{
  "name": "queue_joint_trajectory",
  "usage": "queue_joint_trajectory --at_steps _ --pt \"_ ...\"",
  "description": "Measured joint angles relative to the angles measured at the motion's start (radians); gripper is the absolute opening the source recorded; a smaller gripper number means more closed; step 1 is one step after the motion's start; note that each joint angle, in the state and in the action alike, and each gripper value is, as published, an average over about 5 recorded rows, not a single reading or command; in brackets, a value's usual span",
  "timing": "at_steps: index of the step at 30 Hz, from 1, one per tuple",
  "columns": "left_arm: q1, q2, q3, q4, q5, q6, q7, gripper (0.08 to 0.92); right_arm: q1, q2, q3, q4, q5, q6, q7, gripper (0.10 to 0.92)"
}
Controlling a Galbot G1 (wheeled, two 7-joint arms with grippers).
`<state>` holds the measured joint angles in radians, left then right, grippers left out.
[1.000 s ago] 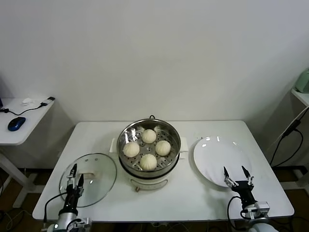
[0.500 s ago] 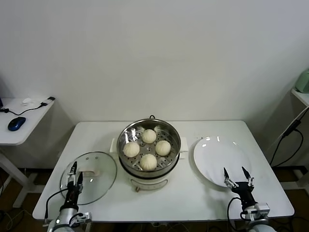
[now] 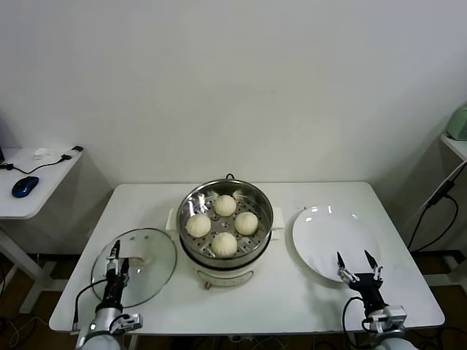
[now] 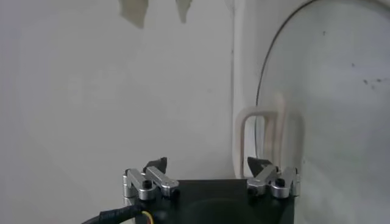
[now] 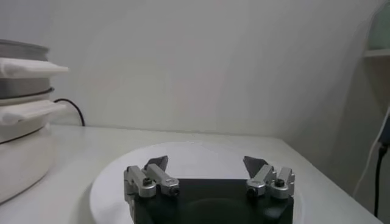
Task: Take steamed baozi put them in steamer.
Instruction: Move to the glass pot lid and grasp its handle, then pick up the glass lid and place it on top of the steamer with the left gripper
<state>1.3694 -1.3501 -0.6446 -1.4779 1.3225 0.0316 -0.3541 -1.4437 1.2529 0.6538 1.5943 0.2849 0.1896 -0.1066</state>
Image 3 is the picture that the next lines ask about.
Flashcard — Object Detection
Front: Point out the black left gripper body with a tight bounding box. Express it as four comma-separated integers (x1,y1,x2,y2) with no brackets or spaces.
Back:
101,273,128,310

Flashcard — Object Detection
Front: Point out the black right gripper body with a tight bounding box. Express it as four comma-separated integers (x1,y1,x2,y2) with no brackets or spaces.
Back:
350,272,387,311

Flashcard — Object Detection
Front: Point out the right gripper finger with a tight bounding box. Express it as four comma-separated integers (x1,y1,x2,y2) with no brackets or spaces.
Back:
363,249,385,284
335,250,360,285

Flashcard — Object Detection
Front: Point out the glass lid with cream handle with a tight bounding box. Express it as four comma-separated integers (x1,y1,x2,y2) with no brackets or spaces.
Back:
90,228,178,309

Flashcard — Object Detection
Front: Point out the white steamed baozi bun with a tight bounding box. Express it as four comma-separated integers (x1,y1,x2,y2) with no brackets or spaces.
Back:
213,194,237,217
186,214,212,238
234,211,260,236
211,232,239,259

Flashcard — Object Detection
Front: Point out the stainless steel steamer basket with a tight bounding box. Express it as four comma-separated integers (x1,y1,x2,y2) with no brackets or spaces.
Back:
177,179,274,260

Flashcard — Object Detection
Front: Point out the white round plate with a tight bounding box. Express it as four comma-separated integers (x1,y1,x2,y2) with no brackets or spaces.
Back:
291,205,382,284

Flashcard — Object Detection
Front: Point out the cream electric cooker base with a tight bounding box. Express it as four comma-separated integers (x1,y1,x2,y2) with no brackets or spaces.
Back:
166,206,285,291

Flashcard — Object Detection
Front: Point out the white side desk with mouse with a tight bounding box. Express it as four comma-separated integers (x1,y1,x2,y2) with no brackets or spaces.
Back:
0,147,84,315

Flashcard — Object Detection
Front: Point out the blue computer mouse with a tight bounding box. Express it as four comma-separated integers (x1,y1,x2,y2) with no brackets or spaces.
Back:
11,176,40,199

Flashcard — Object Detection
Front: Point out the grey adapter with black ends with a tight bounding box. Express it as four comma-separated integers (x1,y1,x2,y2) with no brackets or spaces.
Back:
60,145,85,161

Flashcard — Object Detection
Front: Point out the pale green appliance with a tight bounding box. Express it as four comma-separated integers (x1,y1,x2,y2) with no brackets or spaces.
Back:
445,101,467,141

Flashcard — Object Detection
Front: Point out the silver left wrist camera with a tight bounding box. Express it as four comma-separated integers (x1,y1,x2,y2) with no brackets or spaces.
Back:
109,312,144,335

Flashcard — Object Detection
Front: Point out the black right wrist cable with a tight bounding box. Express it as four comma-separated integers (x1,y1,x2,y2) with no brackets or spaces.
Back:
342,295,373,346

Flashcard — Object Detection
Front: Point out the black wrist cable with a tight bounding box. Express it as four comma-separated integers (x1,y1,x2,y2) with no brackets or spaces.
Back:
69,280,109,335
342,295,373,346

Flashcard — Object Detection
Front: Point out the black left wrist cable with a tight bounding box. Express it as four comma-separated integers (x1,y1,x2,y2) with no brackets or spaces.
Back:
69,280,109,335

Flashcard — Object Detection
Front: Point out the white cable strip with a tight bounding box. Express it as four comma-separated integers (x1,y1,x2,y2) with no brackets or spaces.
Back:
407,160,467,224

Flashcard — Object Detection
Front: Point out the thin black desk cable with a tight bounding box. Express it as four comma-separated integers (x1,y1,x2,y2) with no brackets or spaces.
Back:
0,155,72,175

